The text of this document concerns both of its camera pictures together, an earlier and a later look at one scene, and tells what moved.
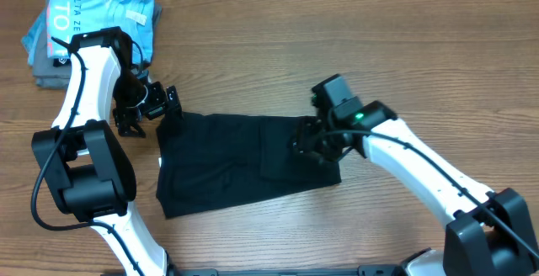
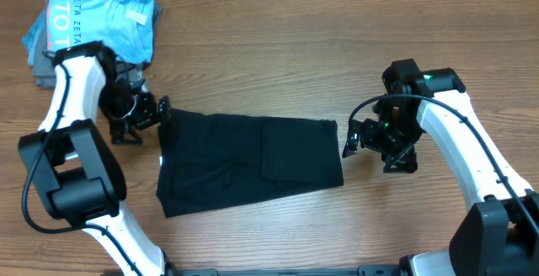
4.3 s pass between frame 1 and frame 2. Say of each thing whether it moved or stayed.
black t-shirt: stayed
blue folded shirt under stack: stayed
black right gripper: moved
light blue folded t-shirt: stayed
